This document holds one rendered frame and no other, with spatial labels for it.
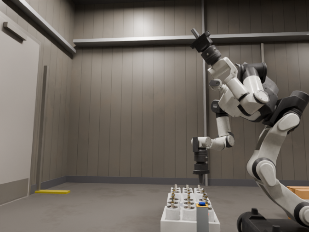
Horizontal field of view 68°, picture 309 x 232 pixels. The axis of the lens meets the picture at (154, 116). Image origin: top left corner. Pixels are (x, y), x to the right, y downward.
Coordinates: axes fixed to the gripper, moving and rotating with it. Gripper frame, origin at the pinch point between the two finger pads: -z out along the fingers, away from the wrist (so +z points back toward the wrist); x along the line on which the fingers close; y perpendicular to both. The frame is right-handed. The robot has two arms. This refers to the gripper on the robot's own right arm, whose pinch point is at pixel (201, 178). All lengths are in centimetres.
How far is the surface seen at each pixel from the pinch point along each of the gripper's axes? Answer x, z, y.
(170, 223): 7.9, -30.8, -20.8
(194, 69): -191, 160, -184
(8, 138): 88, 28, -217
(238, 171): -245, -24, -136
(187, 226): 0.0, -32.1, -13.2
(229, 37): -224, 210, -129
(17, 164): 76, -3, -231
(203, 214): 2.3, -20.5, 2.7
